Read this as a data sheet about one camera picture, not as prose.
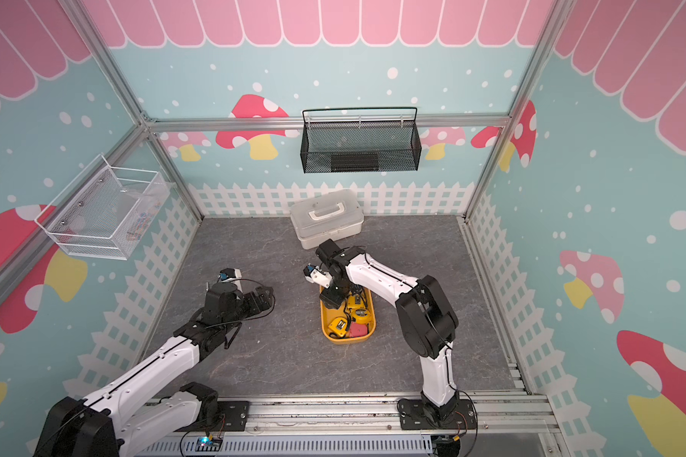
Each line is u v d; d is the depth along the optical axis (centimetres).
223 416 73
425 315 54
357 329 87
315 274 81
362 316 87
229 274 76
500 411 76
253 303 76
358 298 93
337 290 77
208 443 73
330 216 104
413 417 74
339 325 88
